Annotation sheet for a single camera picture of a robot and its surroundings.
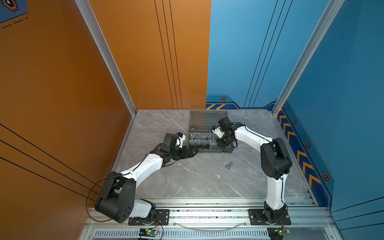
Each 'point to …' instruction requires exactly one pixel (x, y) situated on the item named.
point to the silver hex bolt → (228, 166)
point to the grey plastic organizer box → (201, 135)
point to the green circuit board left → (147, 232)
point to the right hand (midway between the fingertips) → (219, 143)
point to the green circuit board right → (276, 233)
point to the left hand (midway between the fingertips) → (192, 151)
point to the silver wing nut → (191, 136)
